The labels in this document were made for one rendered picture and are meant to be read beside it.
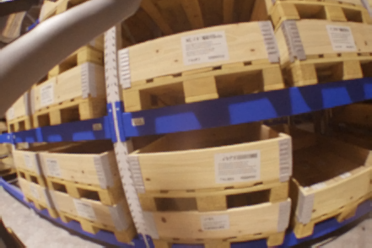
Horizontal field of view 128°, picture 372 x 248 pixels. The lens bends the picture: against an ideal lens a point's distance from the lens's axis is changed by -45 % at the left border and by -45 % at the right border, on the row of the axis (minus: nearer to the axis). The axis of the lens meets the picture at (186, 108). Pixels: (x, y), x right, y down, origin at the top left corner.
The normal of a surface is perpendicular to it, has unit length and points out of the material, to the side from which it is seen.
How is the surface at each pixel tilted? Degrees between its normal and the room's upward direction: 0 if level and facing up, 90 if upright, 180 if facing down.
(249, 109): 90
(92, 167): 90
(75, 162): 90
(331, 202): 90
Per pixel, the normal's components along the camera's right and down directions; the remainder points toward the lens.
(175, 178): -0.20, 0.01
